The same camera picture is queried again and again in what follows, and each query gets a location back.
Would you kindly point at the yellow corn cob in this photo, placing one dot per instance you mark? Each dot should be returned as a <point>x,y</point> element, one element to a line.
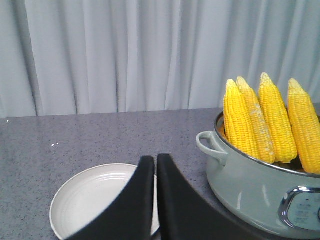
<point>305,127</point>
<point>237,121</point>
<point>277,119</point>

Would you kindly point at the white pleated curtain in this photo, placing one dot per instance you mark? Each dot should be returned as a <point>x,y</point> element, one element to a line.
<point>68,57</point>

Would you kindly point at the green electric cooking pot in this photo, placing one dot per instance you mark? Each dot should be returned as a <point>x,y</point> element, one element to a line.
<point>277,199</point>

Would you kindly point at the white round plate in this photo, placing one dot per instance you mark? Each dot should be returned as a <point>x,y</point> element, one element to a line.
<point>86,195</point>

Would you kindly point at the pale patched corn cob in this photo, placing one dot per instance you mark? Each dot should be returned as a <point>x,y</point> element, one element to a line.
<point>262,134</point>

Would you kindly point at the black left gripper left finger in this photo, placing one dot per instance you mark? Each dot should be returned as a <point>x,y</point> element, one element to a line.
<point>130,215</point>

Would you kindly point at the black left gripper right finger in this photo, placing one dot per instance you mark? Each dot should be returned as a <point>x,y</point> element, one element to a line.
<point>185,215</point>

